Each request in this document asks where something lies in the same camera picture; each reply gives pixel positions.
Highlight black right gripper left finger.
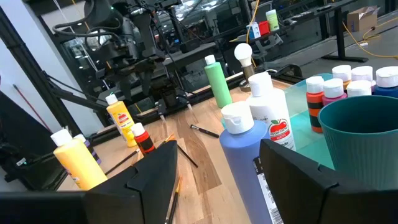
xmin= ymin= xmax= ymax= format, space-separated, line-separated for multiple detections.
xmin=85 ymin=139 xmax=179 ymax=224

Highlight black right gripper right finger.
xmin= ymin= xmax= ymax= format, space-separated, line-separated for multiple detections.
xmin=259 ymin=138 xmax=371 ymax=224

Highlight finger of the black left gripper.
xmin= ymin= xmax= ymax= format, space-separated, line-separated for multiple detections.
xmin=139 ymin=67 xmax=155 ymax=98
xmin=119 ymin=74 xmax=134 ymax=102

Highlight yellow large paint bottle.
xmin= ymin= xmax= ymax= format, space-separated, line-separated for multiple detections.
xmin=50 ymin=128 xmax=109 ymax=191
xmin=104 ymin=93 xmax=137 ymax=147

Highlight red small paint bottle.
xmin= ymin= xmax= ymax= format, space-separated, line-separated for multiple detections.
xmin=130 ymin=122 xmax=157 ymax=156

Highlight purple small paint bottle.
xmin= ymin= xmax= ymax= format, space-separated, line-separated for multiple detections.
xmin=73 ymin=133 xmax=103 ymax=166

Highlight blue large paint bottle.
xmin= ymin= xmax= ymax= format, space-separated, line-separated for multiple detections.
xmin=219 ymin=101 xmax=285 ymax=224

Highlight green large paint bottle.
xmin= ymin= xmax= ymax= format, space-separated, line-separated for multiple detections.
xmin=203 ymin=54 xmax=233 ymax=109

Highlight red-orange small paint bottle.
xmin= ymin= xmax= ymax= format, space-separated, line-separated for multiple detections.
xmin=305 ymin=75 xmax=325 ymax=134

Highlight white large paint bottle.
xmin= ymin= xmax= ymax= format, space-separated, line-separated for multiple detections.
xmin=245 ymin=72 xmax=297 ymax=152

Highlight magenta small paint bottle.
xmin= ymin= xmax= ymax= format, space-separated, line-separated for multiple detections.
xmin=322 ymin=77 xmax=348 ymax=106

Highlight ochre small paint bottle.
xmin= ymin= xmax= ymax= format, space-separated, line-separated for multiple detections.
xmin=331 ymin=64 xmax=353 ymax=91

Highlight light pink small paint bottle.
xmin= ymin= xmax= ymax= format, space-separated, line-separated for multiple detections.
xmin=351 ymin=65 xmax=376 ymax=94

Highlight blue small paint bottle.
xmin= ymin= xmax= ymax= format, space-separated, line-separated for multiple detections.
xmin=372 ymin=65 xmax=398 ymax=99

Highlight translucent teal plastic tray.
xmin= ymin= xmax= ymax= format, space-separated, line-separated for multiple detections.
xmin=281 ymin=73 xmax=336 ymax=170

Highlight grey desk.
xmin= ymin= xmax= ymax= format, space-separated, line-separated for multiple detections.
xmin=161 ymin=42 xmax=218 ymax=68

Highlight black paintbrush orange fan bristles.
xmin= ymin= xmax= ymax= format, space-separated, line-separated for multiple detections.
xmin=161 ymin=133 xmax=199 ymax=169

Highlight black paintbrush silver ferrule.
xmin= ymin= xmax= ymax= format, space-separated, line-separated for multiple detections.
xmin=189 ymin=123 xmax=221 ymax=139

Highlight dark teal plastic cup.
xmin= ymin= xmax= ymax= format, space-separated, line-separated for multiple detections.
xmin=317 ymin=95 xmax=398 ymax=191

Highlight light bulb on brass base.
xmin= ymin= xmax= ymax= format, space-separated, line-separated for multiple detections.
xmin=233 ymin=42 xmax=261 ymax=93

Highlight white blue box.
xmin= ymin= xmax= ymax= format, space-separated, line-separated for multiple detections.
xmin=246 ymin=21 xmax=261 ymax=40

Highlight black table clamp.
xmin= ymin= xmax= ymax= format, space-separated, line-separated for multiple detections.
xmin=272 ymin=63 xmax=304 ymax=80

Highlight red box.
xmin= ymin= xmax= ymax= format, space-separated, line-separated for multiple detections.
xmin=257 ymin=21 xmax=271 ymax=36

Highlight light green canister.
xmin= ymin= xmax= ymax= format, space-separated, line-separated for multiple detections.
xmin=265 ymin=9 xmax=280 ymax=32

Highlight black desk with leg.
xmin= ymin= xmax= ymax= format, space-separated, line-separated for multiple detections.
xmin=279 ymin=0 xmax=371 ymax=63

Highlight cardboard box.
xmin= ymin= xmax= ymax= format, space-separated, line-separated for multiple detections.
xmin=346 ymin=5 xmax=381 ymax=32

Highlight black rig post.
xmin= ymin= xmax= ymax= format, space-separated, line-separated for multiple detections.
xmin=0 ymin=6 xmax=85 ymax=136

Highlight yellow hanging cable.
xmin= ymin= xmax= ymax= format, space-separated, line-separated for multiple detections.
xmin=245 ymin=0 xmax=261 ymax=44

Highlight yellow extension cable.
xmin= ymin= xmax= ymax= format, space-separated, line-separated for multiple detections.
xmin=341 ymin=17 xmax=398 ymax=60

